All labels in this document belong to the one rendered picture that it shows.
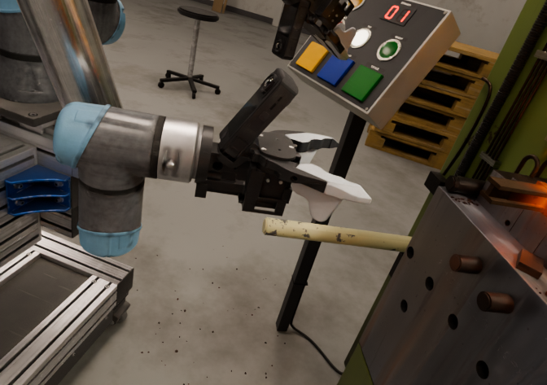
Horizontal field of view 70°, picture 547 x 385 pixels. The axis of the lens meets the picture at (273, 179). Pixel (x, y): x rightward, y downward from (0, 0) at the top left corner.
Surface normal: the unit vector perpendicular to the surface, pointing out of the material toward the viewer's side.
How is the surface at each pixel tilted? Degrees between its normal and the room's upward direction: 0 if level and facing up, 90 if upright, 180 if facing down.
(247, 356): 0
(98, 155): 93
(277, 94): 92
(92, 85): 83
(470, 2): 90
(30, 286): 0
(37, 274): 0
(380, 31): 60
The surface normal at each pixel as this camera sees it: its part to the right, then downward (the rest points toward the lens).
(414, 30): -0.60, -0.36
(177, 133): 0.26, -0.45
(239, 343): 0.23, -0.85
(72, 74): 0.22, 0.54
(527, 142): -0.97, -0.15
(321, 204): -0.43, 0.34
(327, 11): 0.51, 0.52
